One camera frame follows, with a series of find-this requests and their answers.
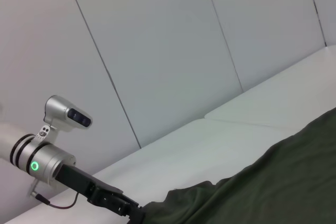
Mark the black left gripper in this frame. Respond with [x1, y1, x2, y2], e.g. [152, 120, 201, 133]
[54, 164, 145, 222]

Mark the dark green printed t-shirt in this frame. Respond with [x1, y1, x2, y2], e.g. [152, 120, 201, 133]
[132, 107, 336, 224]

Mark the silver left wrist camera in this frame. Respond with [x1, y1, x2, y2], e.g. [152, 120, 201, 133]
[35, 94, 93, 141]

